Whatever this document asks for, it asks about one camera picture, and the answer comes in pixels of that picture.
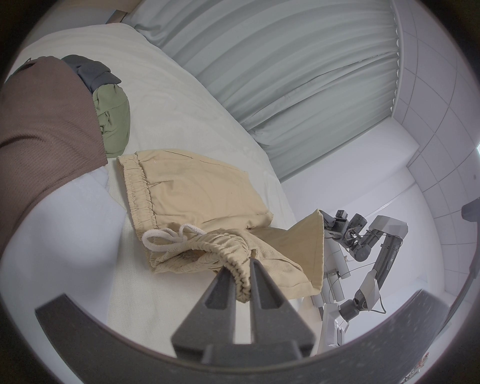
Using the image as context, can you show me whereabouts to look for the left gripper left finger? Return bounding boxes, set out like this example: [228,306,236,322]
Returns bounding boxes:
[170,268,241,362]

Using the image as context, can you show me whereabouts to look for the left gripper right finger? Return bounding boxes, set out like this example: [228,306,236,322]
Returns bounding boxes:
[249,259,314,357]

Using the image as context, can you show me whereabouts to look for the beige shorts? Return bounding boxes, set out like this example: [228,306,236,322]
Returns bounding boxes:
[117,149,326,302]

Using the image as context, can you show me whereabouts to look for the pale grey-green curtain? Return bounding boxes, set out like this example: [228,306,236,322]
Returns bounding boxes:
[245,50,399,184]
[127,0,399,130]

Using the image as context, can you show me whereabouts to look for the bed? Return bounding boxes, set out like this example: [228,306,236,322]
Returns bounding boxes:
[0,0,323,361]

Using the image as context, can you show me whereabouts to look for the olive green garment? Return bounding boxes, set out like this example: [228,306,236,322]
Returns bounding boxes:
[92,84,131,159]

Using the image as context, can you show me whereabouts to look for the brown garment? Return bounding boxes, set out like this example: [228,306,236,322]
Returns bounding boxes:
[0,56,108,256]

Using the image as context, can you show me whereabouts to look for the black garment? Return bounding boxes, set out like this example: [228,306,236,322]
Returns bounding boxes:
[61,54,122,94]

